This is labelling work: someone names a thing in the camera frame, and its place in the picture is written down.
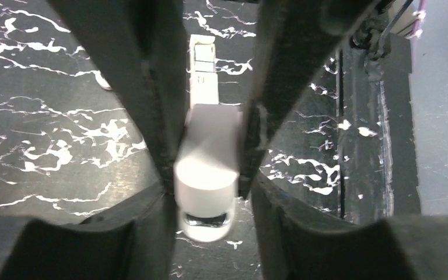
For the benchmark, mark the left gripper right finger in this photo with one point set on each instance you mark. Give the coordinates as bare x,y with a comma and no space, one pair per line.
295,240

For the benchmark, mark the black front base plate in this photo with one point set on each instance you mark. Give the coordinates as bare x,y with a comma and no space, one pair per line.
376,134

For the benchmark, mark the small white stapler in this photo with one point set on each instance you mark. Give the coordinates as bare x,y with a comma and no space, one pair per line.
206,171

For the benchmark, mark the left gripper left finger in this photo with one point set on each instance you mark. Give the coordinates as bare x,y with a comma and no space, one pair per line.
140,47

